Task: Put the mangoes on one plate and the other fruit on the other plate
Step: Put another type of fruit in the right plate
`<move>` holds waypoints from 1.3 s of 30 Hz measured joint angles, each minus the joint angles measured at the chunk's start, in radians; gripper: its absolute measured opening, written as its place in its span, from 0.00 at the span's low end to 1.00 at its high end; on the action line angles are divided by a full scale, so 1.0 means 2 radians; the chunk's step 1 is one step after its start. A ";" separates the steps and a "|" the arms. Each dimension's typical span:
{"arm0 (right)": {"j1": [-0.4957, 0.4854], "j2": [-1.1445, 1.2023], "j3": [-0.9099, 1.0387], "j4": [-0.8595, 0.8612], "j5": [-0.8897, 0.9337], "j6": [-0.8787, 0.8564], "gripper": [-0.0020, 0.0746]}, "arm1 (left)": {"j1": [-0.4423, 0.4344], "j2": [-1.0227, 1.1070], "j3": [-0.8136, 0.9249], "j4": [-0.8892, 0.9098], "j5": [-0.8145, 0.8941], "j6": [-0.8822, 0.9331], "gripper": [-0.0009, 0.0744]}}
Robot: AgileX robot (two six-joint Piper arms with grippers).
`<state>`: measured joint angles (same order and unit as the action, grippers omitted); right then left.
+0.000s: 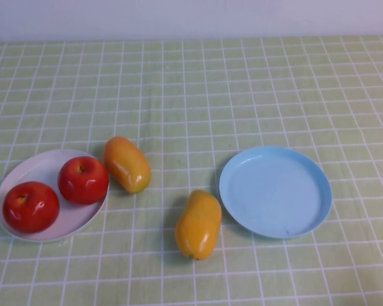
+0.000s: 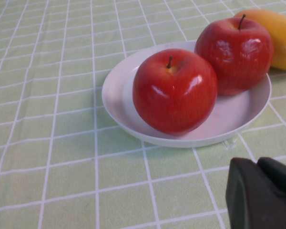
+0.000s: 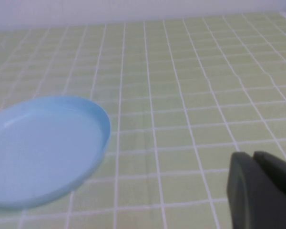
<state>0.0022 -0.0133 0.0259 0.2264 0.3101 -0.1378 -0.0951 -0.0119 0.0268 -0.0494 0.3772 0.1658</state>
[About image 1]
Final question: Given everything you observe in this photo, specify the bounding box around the light blue round plate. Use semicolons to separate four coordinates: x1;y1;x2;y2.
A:
218;145;333;239

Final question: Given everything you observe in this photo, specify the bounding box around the white round plate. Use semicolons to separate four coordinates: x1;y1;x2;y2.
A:
0;149;110;243

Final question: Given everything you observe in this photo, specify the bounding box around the plain yellow mango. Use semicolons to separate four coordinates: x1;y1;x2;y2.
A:
174;189;223;261

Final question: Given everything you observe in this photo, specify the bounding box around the green checked tablecloth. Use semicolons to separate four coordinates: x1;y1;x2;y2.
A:
0;34;383;306

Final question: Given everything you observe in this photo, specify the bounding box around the red apple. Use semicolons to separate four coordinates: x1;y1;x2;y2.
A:
57;156;110;205
2;180;61;235

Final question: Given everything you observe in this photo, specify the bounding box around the orange-blushed yellow mango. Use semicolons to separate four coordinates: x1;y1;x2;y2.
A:
101;136;152;194

